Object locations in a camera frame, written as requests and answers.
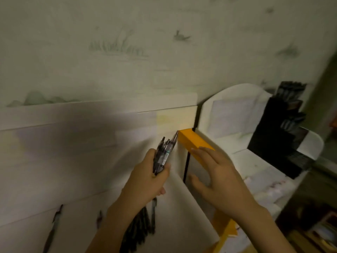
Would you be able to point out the person's left hand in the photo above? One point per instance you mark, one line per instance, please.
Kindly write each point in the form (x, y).
(142, 184)

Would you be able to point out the person's right hand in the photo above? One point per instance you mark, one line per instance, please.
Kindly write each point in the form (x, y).
(226, 189)

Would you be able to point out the bunch of black pens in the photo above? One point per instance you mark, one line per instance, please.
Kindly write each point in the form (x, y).
(163, 152)

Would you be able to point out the pile of black pens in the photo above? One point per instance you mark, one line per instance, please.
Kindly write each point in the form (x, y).
(137, 229)

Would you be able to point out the black tiered pen holder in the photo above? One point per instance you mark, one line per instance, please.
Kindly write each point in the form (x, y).
(271, 139)

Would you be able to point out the black gel pen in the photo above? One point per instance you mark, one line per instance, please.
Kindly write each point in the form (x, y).
(52, 229)

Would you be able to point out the row of black pens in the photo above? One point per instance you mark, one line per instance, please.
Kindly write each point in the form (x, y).
(289, 90)

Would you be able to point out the person's left forearm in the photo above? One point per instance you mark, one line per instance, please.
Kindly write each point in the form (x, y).
(108, 231)

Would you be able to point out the person's right forearm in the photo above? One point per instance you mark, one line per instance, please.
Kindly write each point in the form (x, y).
(266, 234)

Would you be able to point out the white curved-back shelf unit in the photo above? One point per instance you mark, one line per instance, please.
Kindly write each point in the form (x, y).
(250, 165)

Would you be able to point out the small white paper strip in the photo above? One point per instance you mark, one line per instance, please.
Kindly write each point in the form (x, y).
(137, 135)

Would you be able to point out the large white paper sheet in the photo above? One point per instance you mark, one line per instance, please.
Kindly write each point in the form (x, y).
(65, 139)

